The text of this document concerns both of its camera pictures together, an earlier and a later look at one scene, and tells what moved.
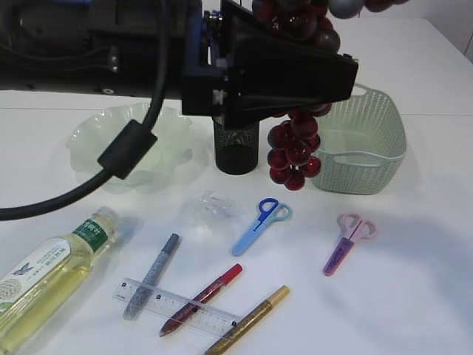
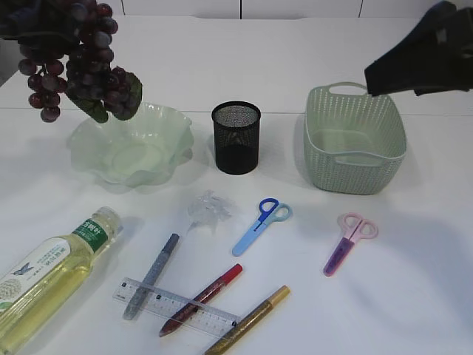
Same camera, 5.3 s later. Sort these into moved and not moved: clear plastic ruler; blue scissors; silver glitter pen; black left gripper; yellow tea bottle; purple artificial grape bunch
Moved: purple artificial grape bunch; black left gripper
Not moved: blue scissors; yellow tea bottle; clear plastic ruler; silver glitter pen
